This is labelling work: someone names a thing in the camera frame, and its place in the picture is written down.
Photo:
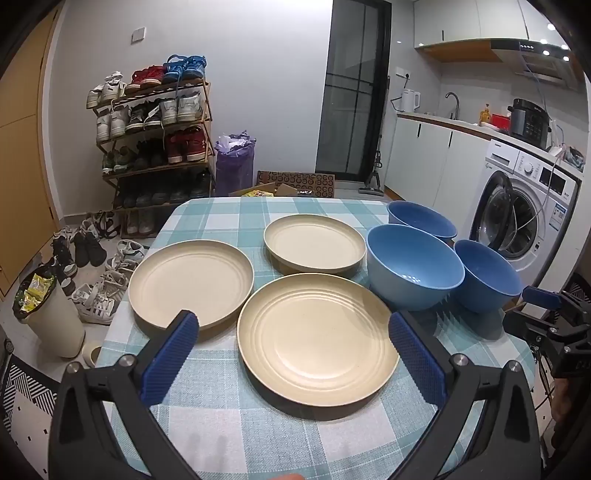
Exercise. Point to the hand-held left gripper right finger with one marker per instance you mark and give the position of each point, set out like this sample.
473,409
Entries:
415,360

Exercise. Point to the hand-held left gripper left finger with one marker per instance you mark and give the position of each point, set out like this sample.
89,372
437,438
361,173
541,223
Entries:
171,355

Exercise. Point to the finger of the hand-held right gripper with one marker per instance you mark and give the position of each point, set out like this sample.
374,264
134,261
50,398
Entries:
526,325
542,297

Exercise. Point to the cream round plate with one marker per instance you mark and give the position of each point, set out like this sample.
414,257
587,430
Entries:
189,281
314,341
314,242

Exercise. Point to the light blue bowl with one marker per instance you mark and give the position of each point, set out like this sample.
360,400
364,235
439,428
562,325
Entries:
411,263

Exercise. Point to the small cream container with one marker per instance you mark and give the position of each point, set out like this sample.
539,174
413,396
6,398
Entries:
90,354

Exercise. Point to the scattered pile of shoes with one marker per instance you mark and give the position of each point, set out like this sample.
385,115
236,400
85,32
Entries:
92,300

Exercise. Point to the white washing machine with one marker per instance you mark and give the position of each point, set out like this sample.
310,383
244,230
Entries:
545,184

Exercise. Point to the cream trash bin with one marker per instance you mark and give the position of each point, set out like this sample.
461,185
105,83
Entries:
53,323

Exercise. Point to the black white patterned rug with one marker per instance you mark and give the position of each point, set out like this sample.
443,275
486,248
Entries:
23,392

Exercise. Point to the black pressure cooker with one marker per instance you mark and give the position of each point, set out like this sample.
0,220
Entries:
528,122

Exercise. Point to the small red box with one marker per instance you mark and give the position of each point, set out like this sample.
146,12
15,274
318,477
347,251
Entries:
500,122

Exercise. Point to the white base cabinets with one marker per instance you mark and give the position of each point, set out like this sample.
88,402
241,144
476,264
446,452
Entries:
429,157

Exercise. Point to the upright stick vacuum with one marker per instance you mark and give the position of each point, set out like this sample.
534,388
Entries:
371,182

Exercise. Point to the yellow snack packet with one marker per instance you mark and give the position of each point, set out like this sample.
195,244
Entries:
258,194

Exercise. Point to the yellow soap bottle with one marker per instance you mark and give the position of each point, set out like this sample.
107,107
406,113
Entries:
485,115

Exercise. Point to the purple plastic bag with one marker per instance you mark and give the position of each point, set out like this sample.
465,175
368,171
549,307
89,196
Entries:
235,170

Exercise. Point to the open cardboard box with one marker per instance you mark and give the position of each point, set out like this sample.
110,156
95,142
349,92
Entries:
285,190

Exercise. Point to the brown circle-pattern mat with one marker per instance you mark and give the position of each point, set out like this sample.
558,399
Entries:
314,180

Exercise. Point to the metal kitchen faucet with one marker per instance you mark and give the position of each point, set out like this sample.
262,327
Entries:
456,104

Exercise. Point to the wooden shoe rack with shoes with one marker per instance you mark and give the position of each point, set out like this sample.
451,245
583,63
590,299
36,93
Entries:
184,143

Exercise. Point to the white electric kettle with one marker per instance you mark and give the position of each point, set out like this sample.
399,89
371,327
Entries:
408,101

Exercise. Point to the steel range hood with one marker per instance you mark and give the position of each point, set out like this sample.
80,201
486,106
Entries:
540,60

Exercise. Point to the yellow wooden door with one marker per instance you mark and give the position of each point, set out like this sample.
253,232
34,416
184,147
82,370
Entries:
23,161

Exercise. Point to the black-framed glass door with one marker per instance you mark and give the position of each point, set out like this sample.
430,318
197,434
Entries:
351,92

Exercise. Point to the white wall cabinets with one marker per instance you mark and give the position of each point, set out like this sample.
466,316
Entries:
461,21

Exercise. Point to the white light switch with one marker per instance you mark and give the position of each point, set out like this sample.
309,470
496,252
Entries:
138,35

